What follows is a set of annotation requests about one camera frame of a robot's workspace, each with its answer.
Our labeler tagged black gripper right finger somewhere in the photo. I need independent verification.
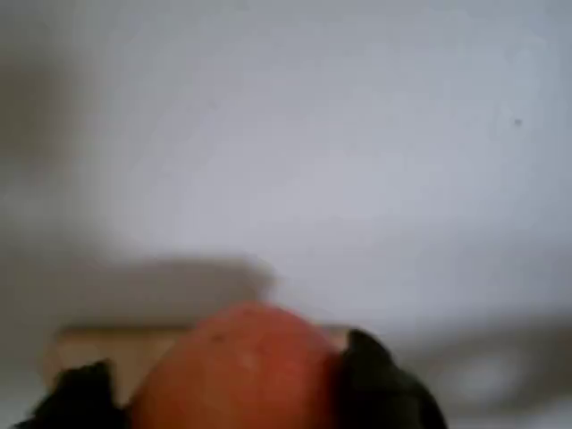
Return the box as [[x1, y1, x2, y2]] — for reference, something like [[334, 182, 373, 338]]
[[332, 328, 450, 429]]

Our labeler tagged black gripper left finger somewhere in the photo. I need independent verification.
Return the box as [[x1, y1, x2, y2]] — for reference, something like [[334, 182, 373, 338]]
[[12, 357, 131, 429]]

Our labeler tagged red-orange round fruit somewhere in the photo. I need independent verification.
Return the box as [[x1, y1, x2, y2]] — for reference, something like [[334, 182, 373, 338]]
[[128, 300, 346, 429]]

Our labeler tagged light wooden block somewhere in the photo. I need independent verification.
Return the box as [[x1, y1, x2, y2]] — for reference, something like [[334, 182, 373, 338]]
[[43, 324, 350, 406]]

